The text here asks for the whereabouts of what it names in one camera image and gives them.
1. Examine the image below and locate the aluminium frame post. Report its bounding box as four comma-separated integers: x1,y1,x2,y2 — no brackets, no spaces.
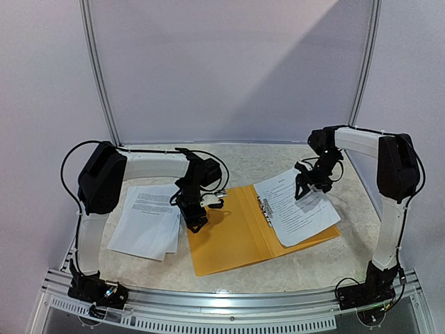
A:
347,0,382,126
79,0,121,145

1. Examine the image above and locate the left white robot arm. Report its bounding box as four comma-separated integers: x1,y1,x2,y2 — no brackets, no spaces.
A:
71,140,229,302

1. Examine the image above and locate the chrome folder spring clip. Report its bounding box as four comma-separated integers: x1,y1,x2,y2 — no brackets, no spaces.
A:
257,196,273,227

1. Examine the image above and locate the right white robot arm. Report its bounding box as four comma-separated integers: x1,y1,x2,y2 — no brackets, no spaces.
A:
295,125,423,273

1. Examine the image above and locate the orange file folder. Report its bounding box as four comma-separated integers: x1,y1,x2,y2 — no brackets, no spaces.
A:
188,185,341,277

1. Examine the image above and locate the right aluminium frame post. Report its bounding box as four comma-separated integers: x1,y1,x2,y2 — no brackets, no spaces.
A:
347,0,382,126

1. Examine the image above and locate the printed paper sheet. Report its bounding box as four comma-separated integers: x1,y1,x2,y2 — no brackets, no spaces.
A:
254,169,341,248

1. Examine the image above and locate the stack of printed papers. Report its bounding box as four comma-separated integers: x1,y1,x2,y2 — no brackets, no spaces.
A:
107,184,181,261

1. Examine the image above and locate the aluminium front rail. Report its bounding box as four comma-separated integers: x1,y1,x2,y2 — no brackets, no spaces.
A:
30,269,434,333

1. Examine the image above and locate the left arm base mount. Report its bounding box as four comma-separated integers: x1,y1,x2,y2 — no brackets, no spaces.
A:
67,259,129,310

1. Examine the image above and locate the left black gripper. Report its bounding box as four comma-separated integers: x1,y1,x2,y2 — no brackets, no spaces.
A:
176,180,209,234

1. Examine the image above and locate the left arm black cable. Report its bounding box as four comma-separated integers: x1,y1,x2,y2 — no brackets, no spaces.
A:
59,139,105,215

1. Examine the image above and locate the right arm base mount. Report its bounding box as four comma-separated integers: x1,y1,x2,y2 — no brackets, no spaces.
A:
334,277,405,312

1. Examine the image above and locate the left aluminium frame post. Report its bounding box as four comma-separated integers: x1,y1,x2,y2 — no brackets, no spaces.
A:
79,0,121,145

